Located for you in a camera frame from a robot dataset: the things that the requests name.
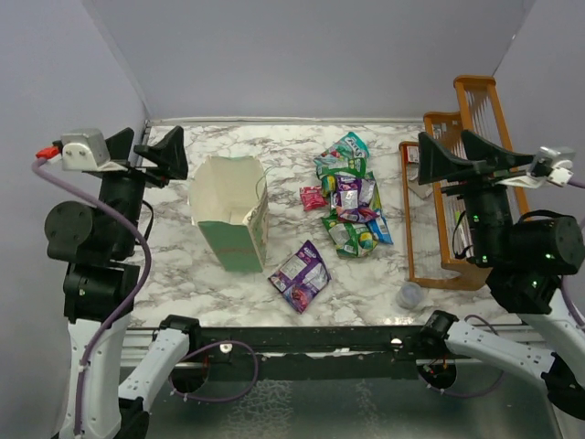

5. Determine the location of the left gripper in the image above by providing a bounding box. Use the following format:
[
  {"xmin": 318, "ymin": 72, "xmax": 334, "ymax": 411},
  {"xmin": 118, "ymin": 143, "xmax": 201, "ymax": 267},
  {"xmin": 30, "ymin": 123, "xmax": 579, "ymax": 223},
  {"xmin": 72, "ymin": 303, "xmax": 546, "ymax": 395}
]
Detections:
[{"xmin": 100, "ymin": 123, "xmax": 188, "ymax": 252}]

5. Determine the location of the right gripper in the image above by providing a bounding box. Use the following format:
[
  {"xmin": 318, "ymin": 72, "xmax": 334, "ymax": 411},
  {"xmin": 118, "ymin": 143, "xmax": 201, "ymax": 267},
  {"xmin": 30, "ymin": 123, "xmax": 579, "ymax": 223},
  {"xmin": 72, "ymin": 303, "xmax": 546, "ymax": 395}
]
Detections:
[{"xmin": 414, "ymin": 127, "xmax": 531, "ymax": 262}]

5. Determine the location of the green paper gift bag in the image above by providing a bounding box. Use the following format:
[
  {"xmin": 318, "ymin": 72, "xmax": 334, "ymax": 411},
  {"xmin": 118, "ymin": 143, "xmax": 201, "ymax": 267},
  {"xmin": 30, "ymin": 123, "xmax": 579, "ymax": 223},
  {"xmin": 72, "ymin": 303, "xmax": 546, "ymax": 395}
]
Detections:
[{"xmin": 188, "ymin": 155, "xmax": 269, "ymax": 273}]

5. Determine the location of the teal Fox's candy bag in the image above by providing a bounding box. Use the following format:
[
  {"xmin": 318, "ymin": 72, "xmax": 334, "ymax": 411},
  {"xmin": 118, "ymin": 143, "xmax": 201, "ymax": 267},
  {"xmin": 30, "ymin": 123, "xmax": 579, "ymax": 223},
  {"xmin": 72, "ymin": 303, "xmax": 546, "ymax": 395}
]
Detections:
[{"xmin": 314, "ymin": 132, "xmax": 370, "ymax": 165}]

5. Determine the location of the blue snack packet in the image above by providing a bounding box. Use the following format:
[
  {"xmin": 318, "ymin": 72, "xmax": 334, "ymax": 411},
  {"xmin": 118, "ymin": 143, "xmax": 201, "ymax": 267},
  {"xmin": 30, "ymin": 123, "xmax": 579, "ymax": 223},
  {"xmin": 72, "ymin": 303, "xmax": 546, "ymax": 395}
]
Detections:
[{"xmin": 367, "ymin": 214, "xmax": 393, "ymax": 245}]

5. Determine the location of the yellow green Fox's candy bag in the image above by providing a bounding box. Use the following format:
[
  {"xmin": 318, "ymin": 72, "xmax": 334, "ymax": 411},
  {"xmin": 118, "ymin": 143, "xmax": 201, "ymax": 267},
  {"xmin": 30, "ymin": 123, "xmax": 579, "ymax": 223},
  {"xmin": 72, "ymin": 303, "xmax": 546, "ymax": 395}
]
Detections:
[{"xmin": 321, "ymin": 175, "xmax": 337, "ymax": 196}]

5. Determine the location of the green white snack bag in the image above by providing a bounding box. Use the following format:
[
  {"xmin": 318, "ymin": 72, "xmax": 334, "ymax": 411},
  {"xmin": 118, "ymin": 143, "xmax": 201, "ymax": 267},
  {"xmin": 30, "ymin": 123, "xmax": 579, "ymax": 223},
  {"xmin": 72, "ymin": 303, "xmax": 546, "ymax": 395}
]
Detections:
[{"xmin": 316, "ymin": 157, "xmax": 367, "ymax": 179}]

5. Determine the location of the green orange Fox's candy bag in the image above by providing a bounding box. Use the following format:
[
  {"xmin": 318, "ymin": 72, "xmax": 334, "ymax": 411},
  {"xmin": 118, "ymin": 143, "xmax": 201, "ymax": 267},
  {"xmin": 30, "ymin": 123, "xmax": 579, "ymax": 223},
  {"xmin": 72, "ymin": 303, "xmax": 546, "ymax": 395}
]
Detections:
[{"xmin": 321, "ymin": 215, "xmax": 378, "ymax": 258}]

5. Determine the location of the pink red candy packet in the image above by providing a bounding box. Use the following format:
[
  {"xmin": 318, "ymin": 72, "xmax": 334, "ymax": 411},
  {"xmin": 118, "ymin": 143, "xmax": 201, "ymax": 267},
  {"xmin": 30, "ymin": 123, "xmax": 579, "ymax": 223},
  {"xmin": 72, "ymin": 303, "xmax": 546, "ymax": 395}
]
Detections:
[{"xmin": 299, "ymin": 186, "xmax": 327, "ymax": 211}]

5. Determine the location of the purple Fox's candy bag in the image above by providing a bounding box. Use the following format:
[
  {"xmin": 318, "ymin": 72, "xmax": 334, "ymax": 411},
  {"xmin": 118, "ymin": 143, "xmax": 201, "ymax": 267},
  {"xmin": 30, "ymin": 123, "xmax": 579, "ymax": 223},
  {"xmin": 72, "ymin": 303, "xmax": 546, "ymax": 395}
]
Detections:
[{"xmin": 333, "ymin": 172, "xmax": 380, "ymax": 224}]

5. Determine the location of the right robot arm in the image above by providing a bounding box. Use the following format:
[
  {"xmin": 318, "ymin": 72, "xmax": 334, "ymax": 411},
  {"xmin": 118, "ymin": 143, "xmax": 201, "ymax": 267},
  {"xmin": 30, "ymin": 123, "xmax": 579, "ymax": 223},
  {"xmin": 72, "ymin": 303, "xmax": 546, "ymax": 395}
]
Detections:
[{"xmin": 418, "ymin": 130, "xmax": 584, "ymax": 419}]

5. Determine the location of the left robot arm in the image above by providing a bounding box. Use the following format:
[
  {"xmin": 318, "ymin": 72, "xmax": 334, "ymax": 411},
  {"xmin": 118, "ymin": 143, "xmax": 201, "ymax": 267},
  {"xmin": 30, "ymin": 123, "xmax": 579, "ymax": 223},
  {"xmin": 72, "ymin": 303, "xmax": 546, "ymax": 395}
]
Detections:
[{"xmin": 33, "ymin": 126, "xmax": 202, "ymax": 438}]

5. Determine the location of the orange wooden tiered rack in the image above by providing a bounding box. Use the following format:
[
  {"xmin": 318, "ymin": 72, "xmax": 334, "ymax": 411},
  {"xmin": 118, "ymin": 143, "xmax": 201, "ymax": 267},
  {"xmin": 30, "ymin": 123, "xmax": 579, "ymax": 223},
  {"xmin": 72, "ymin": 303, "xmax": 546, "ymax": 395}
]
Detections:
[{"xmin": 399, "ymin": 75, "xmax": 512, "ymax": 291}]

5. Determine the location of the red white small box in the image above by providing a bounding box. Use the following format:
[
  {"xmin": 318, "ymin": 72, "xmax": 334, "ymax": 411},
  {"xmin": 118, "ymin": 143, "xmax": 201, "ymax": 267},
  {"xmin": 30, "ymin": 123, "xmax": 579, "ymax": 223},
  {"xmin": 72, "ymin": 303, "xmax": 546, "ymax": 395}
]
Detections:
[{"xmin": 406, "ymin": 145, "xmax": 420, "ymax": 164}]

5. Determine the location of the grey cardboard piece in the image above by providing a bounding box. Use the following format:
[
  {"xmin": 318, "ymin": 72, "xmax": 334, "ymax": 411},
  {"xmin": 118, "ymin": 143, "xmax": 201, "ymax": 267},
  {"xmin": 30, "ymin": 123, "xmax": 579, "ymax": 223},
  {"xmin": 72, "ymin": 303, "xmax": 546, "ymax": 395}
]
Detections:
[{"xmin": 407, "ymin": 177, "xmax": 433, "ymax": 199}]

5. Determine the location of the small clear plastic cup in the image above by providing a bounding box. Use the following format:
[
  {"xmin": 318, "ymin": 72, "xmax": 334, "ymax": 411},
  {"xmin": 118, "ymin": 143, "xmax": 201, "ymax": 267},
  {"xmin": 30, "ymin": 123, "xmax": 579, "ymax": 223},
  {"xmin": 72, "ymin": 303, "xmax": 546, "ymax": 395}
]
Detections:
[{"xmin": 396, "ymin": 282, "xmax": 424, "ymax": 310}]

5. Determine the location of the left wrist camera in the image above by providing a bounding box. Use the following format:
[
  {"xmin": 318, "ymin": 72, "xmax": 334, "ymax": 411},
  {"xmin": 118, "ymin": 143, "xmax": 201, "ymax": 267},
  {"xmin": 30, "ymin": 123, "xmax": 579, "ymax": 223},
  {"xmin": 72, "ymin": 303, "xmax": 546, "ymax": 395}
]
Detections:
[{"xmin": 36, "ymin": 128, "xmax": 126, "ymax": 173}]

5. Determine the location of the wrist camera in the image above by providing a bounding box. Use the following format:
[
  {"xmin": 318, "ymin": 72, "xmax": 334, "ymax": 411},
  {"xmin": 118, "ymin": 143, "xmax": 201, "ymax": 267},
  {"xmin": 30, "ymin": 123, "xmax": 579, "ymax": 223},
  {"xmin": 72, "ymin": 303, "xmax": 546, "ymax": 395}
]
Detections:
[
  {"xmin": 499, "ymin": 146, "xmax": 576, "ymax": 189},
  {"xmin": 36, "ymin": 128, "xmax": 126, "ymax": 173}
]

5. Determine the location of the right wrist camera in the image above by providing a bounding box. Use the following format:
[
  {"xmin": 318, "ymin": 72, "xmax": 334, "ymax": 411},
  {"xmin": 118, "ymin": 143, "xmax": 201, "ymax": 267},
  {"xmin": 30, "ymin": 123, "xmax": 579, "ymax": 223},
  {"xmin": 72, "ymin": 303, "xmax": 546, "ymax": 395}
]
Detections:
[{"xmin": 499, "ymin": 146, "xmax": 576, "ymax": 189}]

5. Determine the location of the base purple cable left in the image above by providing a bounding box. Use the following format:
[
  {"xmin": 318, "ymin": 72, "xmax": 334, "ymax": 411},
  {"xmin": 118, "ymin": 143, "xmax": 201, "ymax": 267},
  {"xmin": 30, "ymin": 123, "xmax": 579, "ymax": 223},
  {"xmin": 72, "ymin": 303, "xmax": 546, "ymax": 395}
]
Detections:
[{"xmin": 166, "ymin": 340, "xmax": 261, "ymax": 404}]

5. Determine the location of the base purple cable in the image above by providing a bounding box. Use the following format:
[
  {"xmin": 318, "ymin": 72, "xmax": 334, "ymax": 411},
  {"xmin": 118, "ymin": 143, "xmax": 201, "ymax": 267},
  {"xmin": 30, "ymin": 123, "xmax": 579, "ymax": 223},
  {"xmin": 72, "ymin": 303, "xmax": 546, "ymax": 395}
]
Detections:
[
  {"xmin": 166, "ymin": 340, "xmax": 261, "ymax": 404},
  {"xmin": 422, "ymin": 314, "xmax": 506, "ymax": 400}
]

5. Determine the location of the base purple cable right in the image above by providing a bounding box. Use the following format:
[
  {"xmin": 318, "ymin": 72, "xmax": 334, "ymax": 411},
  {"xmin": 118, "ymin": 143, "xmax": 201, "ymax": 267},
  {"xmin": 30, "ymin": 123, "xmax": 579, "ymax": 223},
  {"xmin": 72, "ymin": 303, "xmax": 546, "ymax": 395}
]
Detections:
[{"xmin": 422, "ymin": 314, "xmax": 506, "ymax": 400}]

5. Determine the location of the black base frame bar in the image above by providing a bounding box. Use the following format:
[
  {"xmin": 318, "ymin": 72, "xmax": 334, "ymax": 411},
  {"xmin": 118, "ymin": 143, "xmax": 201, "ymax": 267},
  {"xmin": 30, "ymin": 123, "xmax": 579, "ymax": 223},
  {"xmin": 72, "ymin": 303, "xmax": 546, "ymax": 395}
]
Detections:
[{"xmin": 182, "ymin": 326, "xmax": 454, "ymax": 381}]

